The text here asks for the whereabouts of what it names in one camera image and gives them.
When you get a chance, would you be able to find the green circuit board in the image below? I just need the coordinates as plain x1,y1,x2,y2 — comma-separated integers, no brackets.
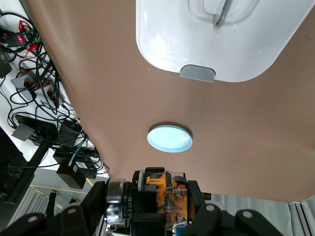
29,28,43,50

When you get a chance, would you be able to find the black orange push-button switch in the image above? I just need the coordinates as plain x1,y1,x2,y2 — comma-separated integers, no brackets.
104,167,197,233

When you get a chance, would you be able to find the dark brown box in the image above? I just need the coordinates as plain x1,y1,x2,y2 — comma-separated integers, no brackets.
56,162,87,190

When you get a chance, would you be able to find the black device with red light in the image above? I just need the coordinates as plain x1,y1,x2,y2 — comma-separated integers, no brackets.
0,30,29,49

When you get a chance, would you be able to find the light blue round plate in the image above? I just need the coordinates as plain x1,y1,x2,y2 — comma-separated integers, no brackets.
147,124,193,153

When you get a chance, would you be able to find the white lidded storage box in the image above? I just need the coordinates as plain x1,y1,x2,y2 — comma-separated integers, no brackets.
135,0,314,84

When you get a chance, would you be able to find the small grey box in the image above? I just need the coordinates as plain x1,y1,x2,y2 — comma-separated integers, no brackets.
11,122,34,142

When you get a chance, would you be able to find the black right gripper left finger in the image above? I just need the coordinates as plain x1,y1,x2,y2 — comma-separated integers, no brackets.
0,180,110,236

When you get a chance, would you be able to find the grey hub with orange plugs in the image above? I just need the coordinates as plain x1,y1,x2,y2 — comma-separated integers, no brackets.
33,80,54,99
10,70,34,89

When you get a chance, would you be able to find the flat black device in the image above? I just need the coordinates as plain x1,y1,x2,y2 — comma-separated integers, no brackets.
14,114,58,144

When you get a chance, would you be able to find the black box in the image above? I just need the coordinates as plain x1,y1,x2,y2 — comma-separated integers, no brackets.
57,119,82,146

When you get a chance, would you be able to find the black stand pole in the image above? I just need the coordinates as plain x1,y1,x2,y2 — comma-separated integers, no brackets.
3,140,50,205

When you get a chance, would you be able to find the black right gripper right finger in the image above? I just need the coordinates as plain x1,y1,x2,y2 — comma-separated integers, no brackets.
188,180,286,236

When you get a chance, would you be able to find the black cable bundle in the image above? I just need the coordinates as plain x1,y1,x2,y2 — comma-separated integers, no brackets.
0,12,110,177

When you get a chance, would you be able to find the aluminium frame strut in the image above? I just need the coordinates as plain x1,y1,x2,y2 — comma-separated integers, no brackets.
287,194,315,236

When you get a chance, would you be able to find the black power adapter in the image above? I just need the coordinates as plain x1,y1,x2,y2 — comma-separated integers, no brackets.
72,158,97,180

